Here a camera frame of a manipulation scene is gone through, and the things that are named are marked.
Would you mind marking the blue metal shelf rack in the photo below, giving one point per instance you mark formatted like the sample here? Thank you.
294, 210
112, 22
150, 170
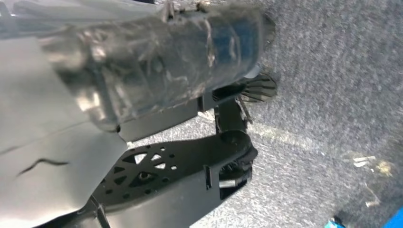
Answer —
395, 220

